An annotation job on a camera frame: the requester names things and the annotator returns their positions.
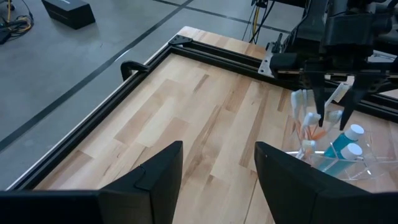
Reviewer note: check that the silver metal bracket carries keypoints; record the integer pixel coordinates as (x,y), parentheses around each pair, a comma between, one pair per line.
(265,62)

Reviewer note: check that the clear acrylic organizer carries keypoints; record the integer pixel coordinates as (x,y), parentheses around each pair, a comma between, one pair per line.
(370,169)

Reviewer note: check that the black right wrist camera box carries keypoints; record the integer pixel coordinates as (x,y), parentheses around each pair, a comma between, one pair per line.
(348,31)

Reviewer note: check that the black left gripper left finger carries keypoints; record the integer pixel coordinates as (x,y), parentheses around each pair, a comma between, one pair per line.
(124,202)

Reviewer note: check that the black aluminium table frame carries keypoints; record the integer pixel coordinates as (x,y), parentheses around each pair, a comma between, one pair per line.
(217,59)

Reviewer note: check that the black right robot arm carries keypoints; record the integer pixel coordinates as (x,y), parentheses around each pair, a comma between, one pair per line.
(311,18)

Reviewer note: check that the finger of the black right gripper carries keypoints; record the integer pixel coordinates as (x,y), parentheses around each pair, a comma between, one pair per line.
(351,99)
(319,99)

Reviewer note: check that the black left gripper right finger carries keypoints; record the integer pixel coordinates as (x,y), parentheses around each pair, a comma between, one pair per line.
(311,199)

